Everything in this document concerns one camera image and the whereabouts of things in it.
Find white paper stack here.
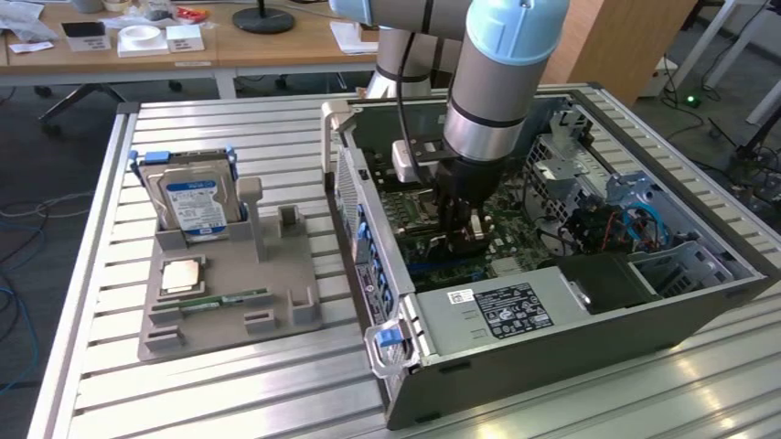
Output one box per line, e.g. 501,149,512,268
329,21,381,57

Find black round lamp base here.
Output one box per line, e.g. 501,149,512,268
231,0,298,35

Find white table frame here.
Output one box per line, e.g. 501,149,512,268
668,0,781,125

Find red and black wires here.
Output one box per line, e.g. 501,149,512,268
606,205,648,252

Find silver drive cage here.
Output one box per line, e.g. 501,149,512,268
522,102,616,220

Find wooden cabinet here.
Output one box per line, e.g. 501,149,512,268
540,0,698,107

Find white power box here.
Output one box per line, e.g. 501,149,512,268
650,57,680,100

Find grey parts rack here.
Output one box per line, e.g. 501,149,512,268
136,176,325,366

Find blue floor cable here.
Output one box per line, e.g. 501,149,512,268
0,219,48,394

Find white box with tape roll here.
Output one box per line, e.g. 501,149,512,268
115,25,172,59

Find white floor cable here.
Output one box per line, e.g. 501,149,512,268
0,190,96,220

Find crumpled clear plastic bag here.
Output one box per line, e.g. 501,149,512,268
0,0,63,42

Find green motherboard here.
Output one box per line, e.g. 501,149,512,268
370,153,566,294

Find CPU socket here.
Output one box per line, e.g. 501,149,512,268
414,187,445,225

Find silver CPU chip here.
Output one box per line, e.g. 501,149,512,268
159,261,203,294

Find grey power supply unit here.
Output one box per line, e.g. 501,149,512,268
402,266,597,359

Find red and white card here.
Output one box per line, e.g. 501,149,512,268
7,40,58,55

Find light blue data wire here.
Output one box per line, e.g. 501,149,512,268
625,200,673,253

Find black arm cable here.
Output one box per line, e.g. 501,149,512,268
394,30,429,184

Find hard disk with blue rails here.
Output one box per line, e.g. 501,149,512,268
127,145,240,243

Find black graphics card silver bracket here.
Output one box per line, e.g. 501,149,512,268
425,230,490,262

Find green RAM stick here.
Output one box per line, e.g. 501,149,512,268
175,287,271,313

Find black desk leg frame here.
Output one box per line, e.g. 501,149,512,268
34,80,184,134

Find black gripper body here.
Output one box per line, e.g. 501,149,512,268
435,155,503,209

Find open dark PC case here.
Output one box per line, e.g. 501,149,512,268
321,83,781,432

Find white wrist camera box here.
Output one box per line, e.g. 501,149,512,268
390,139,433,183

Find dark bag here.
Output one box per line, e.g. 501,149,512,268
140,0,178,23

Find plain white box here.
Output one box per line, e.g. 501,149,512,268
163,24,206,54

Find white box black insert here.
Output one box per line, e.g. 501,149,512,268
60,21,112,52

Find blue expansion slot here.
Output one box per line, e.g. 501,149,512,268
406,261,457,275

